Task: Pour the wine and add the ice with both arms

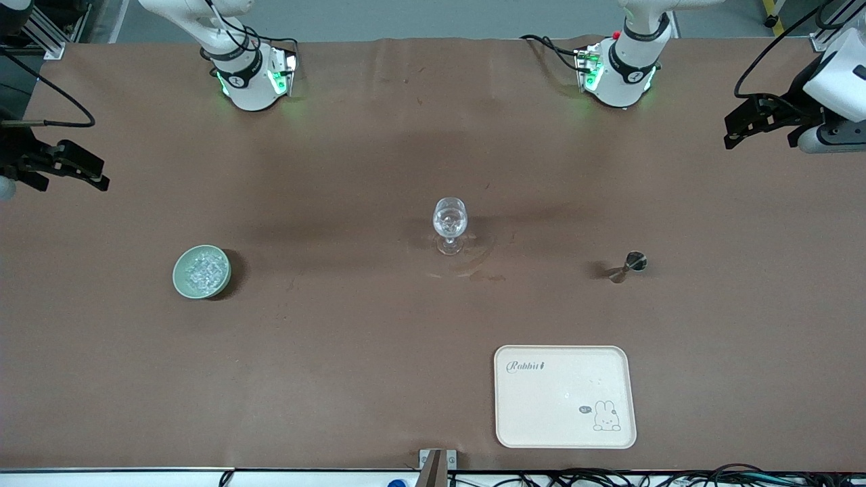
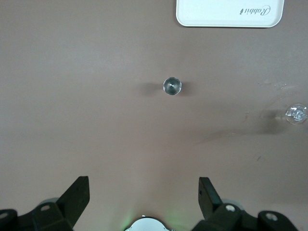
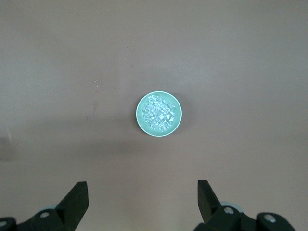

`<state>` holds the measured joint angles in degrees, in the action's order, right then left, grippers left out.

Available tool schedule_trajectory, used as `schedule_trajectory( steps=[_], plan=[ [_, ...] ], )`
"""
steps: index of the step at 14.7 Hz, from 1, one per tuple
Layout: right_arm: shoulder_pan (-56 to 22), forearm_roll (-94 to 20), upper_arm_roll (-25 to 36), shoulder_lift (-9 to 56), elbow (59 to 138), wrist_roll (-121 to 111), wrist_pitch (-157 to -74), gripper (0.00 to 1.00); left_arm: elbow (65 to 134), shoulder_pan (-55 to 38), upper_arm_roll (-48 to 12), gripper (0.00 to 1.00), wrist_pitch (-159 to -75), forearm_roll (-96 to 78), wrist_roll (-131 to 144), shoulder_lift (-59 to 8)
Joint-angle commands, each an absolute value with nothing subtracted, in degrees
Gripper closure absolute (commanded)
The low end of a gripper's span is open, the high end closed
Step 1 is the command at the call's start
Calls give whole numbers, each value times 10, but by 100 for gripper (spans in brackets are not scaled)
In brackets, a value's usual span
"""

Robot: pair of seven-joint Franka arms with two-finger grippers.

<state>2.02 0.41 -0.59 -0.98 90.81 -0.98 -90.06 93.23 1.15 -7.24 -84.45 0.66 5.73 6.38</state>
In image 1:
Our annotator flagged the steel jigger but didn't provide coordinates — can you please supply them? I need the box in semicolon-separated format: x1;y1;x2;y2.
608;251;648;284

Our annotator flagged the pile of ice cubes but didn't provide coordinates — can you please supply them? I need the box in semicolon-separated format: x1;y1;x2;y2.
183;249;228;293

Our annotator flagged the clear wine glass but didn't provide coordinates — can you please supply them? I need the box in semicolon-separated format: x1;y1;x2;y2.
432;197;469;256

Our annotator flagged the green ceramic bowl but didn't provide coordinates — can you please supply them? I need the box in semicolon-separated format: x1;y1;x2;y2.
173;245;232;300

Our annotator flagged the metal base connector plate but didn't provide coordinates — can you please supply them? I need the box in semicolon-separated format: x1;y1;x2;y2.
575;44;604;93
267;51;299;97

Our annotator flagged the brown table cover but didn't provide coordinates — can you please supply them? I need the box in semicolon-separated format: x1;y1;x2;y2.
0;35;866;472

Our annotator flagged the cream rabbit print tray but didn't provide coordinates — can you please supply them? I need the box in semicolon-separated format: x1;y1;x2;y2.
493;345;637;450

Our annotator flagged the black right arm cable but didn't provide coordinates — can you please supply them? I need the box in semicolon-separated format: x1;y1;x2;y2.
0;51;96;129

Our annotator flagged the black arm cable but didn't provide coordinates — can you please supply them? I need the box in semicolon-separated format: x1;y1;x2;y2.
734;0;841;102
0;51;96;129

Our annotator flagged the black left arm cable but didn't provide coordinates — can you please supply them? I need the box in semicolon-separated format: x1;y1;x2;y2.
734;0;841;102

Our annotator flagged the aluminium frame profile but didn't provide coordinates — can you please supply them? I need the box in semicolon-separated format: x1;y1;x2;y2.
14;0;90;60
811;0;866;52

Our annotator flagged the black base cable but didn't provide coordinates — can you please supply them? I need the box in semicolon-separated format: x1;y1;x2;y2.
203;0;300;62
520;34;591;72

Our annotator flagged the tangled black cable bundle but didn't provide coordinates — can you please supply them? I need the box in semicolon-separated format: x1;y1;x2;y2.
447;463;866;487

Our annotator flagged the metal edge bracket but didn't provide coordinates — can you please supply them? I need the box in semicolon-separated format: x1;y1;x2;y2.
419;449;458;487

